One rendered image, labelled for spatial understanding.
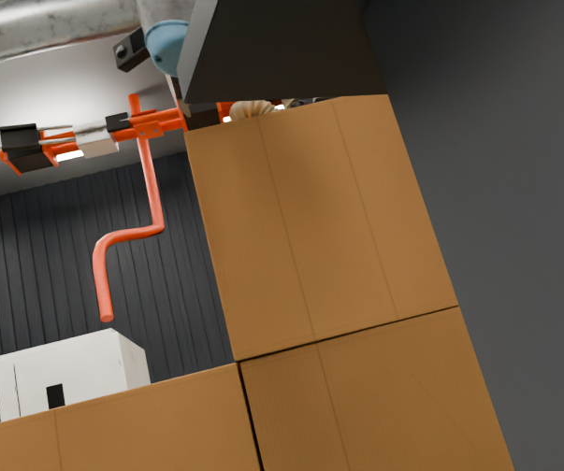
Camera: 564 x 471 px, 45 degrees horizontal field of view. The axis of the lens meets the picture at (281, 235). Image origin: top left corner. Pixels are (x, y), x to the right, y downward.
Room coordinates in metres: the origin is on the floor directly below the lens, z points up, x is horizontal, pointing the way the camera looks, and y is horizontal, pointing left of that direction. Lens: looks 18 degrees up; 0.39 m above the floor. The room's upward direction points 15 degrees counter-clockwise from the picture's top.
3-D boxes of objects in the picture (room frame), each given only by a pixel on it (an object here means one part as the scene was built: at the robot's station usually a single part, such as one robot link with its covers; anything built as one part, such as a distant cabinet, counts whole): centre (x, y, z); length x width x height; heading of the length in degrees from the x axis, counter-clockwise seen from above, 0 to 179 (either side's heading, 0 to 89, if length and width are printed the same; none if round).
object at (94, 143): (1.21, 0.31, 1.07); 0.07 x 0.07 x 0.04; 4
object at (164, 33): (0.78, 0.06, 0.96); 0.12 x 0.09 x 0.12; 111
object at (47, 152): (1.21, 0.44, 1.08); 0.08 x 0.07 x 0.05; 94
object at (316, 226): (1.25, -0.17, 0.74); 0.60 x 0.40 x 0.40; 94
